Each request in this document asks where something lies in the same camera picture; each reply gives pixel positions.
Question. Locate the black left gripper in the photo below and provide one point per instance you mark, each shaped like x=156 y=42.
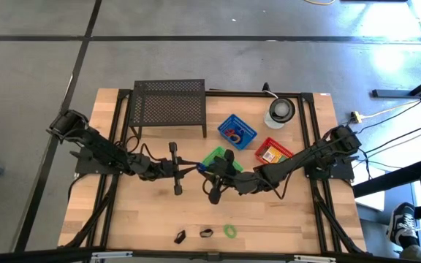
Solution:
x=163 y=170

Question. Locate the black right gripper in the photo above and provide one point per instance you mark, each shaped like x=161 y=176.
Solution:
x=239 y=180

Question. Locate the blue rubber band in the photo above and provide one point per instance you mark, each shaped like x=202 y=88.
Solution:
x=201 y=167

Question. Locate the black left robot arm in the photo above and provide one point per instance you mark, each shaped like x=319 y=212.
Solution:
x=97 y=146

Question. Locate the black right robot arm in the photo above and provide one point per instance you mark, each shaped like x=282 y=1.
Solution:
x=305 y=157

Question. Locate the black desk crossbar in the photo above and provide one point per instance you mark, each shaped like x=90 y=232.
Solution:
x=389 y=180

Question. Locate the black desk foot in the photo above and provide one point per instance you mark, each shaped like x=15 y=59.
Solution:
x=393 y=93

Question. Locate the green plastic basket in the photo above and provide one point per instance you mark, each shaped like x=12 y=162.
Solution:
x=212 y=155

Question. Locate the blue plastic basket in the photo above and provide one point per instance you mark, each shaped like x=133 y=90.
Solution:
x=247 y=129

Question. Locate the box with white label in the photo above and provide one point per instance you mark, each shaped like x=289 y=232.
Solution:
x=268 y=155

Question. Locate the black perforated metal shelf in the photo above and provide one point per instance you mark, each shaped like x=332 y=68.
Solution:
x=166 y=102

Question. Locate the red plastic basket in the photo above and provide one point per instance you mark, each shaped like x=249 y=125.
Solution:
x=286 y=151

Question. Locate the air purifier power plug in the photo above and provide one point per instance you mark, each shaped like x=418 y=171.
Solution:
x=266 y=87

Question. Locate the yellow power strip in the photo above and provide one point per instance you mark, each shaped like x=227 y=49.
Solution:
x=356 y=117

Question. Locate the person's shoe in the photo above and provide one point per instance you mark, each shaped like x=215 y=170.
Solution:
x=402 y=223

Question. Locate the person's leg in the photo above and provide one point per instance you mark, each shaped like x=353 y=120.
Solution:
x=417 y=255

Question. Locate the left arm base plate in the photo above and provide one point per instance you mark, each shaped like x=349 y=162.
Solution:
x=86 y=166

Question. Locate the silver frame bracket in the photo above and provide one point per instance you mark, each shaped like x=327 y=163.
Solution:
x=112 y=255
x=314 y=258

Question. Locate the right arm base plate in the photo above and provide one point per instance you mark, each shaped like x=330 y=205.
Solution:
x=342 y=175

